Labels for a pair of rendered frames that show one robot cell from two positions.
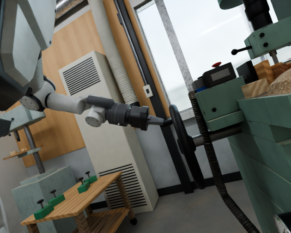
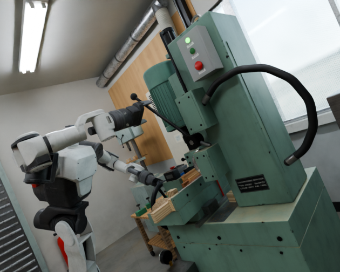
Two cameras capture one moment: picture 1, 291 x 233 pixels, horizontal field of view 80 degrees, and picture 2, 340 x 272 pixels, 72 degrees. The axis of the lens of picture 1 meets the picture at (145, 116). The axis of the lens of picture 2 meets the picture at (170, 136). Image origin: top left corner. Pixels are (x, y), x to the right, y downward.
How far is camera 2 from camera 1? 115 cm
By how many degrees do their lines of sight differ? 34
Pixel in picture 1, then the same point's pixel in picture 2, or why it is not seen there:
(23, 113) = (128, 131)
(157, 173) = not seen: hidden behind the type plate
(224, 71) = (170, 175)
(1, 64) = (79, 197)
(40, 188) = (145, 191)
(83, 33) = (162, 51)
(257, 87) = (169, 194)
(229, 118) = not seen: hidden behind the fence
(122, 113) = (143, 179)
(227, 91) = (173, 185)
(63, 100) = (120, 167)
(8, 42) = (79, 192)
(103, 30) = not seen: hidden behind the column
